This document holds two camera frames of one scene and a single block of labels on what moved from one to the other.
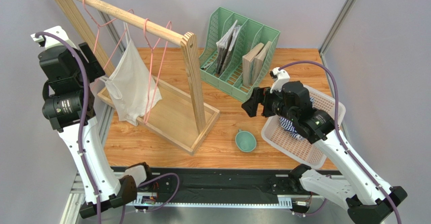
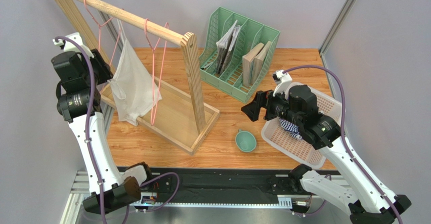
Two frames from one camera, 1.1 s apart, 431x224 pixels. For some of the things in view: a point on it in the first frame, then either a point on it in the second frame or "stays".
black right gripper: (263, 101) stays
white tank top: (135, 80) stays
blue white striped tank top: (288, 125) stays
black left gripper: (95, 70) → (105, 73)
